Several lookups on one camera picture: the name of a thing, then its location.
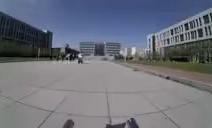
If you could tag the wide building with dark middle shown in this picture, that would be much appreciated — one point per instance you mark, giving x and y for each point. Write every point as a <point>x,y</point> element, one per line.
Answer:
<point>110,48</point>

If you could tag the grey concrete pavement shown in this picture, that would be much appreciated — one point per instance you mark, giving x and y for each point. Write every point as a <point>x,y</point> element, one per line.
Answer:
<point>94,80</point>

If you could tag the person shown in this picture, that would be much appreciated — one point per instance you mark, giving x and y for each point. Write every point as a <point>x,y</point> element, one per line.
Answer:
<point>80,58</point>

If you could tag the pale building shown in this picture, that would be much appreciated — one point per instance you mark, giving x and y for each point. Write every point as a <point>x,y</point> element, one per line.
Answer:
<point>130,51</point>

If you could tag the group of people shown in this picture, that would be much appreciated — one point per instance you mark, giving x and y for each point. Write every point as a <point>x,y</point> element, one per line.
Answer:
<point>67,57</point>

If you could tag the low dark building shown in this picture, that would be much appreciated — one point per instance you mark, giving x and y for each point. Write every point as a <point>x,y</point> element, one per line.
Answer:
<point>65,50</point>

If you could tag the robot's own part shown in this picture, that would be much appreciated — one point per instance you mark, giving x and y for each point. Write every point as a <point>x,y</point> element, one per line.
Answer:
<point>132,123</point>
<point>68,124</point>

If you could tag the concrete kerb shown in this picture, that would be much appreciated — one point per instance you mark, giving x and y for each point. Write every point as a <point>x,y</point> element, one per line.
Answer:
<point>180,80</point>

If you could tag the grass strip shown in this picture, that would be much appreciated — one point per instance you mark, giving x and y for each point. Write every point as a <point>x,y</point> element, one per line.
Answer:
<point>14,59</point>
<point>190,66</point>

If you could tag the row of trees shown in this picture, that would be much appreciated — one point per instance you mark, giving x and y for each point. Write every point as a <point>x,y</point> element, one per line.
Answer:
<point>14,50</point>
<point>194,54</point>

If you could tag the brown dirt strip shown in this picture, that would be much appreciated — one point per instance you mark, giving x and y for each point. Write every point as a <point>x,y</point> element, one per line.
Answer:
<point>194,76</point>

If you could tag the white building with window rows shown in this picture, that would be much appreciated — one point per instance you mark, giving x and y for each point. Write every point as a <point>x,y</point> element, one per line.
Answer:
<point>190,31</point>

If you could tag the dark glass building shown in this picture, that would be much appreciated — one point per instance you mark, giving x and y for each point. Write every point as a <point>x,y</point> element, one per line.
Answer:
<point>17,31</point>

